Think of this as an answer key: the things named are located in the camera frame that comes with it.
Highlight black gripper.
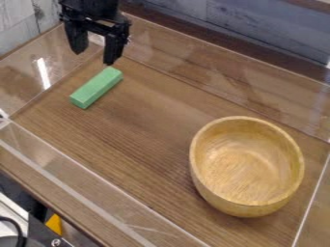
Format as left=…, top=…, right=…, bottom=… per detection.
left=59, top=0, right=131, bottom=66

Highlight green rectangular block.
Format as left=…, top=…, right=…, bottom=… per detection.
left=69, top=67, right=124, bottom=109

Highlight brown wooden bowl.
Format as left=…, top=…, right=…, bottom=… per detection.
left=190, top=116, right=306, bottom=218

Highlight clear acrylic tray walls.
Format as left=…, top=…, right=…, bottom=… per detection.
left=0, top=18, right=330, bottom=247

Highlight yellow warning label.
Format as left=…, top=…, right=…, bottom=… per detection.
left=45, top=214, right=63, bottom=235

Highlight clear acrylic corner bracket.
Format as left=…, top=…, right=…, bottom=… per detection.
left=89, top=33, right=104, bottom=46

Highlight black cable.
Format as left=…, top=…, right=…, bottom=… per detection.
left=0, top=215, right=28, bottom=247

